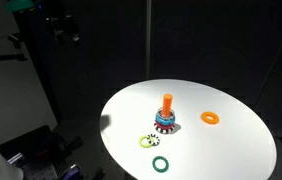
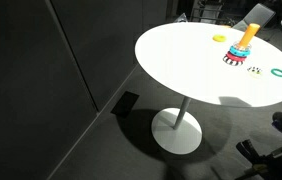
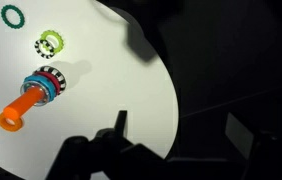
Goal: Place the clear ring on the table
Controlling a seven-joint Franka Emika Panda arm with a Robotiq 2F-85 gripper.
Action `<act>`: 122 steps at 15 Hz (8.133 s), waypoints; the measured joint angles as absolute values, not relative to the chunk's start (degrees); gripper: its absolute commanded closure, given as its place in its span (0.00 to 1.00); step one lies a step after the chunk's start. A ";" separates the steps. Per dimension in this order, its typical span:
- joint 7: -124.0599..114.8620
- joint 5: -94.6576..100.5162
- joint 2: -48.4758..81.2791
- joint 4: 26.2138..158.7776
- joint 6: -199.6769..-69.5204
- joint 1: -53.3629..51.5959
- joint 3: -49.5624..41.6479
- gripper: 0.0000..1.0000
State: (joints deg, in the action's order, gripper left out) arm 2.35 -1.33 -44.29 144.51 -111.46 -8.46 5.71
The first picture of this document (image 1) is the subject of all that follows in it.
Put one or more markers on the black stand column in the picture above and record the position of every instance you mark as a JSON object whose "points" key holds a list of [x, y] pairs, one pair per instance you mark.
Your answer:
{"points": [[39, 70]]}

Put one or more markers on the black camera on stand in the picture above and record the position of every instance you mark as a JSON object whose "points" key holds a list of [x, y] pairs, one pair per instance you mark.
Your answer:
{"points": [[64, 30]]}

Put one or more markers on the black horizontal bracket rod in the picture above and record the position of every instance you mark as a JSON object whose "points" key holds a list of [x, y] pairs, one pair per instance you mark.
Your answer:
{"points": [[1, 57]]}

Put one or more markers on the silver metal rail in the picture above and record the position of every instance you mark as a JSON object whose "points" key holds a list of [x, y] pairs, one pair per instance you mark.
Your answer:
{"points": [[14, 158]]}

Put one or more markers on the green lamp shade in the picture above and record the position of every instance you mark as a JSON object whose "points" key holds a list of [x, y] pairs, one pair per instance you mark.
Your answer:
{"points": [[19, 4]]}

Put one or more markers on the black clamp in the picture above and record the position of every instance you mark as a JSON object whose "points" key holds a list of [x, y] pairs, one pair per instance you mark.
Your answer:
{"points": [[71, 144]]}

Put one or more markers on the orange stacker peg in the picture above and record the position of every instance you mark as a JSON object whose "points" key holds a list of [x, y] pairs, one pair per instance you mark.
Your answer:
{"points": [[167, 103]]}

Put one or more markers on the white wall panel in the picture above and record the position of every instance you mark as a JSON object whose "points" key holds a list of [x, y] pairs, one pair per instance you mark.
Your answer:
{"points": [[7, 96]]}

